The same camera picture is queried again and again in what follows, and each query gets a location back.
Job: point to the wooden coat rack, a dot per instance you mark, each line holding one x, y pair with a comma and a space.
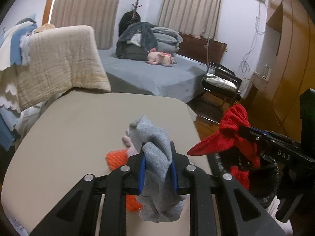
136, 8

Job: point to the black mesh trash bin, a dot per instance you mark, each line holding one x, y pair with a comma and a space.
265, 191

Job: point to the black coat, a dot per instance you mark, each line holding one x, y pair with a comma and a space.
125, 22

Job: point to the dark grey fleece blanket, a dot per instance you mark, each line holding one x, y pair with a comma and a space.
145, 34

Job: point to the folded grey blankets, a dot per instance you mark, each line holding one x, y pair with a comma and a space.
167, 39

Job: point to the beige quilt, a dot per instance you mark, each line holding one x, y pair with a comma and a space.
61, 61

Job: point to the grey chair cushion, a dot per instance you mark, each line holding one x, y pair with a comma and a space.
220, 83

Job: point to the red cloth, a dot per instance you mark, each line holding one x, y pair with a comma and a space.
231, 125

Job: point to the wooden wardrobe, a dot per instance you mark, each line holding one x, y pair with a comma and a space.
290, 54

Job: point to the blue and white blanket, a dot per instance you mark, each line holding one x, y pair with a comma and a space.
7, 41

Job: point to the grey sock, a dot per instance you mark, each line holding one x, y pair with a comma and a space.
157, 152

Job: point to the pink plush toy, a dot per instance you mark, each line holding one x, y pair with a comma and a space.
160, 57

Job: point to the pink sock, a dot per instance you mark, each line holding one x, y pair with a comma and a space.
133, 150

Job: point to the bed with grey-blue sheet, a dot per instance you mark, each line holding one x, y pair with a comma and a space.
147, 78

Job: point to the black metal chair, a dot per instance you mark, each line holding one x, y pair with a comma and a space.
228, 75

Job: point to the thin metal stand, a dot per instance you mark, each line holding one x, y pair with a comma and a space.
209, 51

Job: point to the dark wooden headboard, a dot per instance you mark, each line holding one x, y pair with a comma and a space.
196, 49

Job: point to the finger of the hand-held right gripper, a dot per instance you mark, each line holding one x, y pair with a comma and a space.
248, 132

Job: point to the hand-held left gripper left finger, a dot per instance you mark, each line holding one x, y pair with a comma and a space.
141, 174

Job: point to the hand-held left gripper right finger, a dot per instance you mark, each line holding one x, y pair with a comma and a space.
174, 177

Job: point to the white cloth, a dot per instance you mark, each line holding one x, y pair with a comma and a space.
32, 120

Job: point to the orange knitted cloth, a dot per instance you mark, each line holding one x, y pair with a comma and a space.
115, 159

